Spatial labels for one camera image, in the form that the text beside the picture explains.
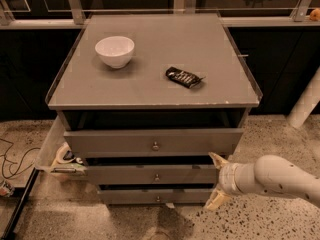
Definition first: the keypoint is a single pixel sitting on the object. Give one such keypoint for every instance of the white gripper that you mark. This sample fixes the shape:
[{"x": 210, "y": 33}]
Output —
[{"x": 227, "y": 179}]

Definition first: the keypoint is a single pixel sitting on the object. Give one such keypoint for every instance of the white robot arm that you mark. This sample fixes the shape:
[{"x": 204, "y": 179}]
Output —
[{"x": 270, "y": 175}]

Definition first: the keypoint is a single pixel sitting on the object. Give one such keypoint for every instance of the grey top drawer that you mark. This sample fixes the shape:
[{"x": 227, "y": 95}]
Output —
[{"x": 153, "y": 143}]

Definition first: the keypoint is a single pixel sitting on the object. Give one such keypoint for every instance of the grey drawer cabinet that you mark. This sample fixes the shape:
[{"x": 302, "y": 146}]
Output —
[{"x": 89, "y": 95}]

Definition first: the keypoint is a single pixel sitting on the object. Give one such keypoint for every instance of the black snack wrapper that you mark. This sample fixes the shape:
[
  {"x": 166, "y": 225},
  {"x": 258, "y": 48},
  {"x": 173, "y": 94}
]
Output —
[{"x": 183, "y": 78}]

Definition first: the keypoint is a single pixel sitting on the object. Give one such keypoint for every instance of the tape roll in bin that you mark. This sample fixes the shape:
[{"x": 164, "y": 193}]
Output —
[{"x": 64, "y": 154}]

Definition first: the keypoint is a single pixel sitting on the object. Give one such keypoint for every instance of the white ceramic bowl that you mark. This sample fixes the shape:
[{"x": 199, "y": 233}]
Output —
[{"x": 115, "y": 51}]

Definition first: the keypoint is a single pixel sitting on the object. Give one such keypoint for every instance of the clear plastic bin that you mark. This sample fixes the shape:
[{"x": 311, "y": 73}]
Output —
[{"x": 46, "y": 159}]

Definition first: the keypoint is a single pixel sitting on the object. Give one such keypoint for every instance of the orange fruit on ledge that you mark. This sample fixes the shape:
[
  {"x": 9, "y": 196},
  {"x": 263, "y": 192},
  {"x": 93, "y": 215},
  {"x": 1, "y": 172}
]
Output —
[{"x": 315, "y": 15}]

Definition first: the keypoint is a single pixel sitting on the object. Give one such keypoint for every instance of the metal window railing frame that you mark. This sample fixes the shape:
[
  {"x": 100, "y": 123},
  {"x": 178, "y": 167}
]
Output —
[{"x": 55, "y": 14}]

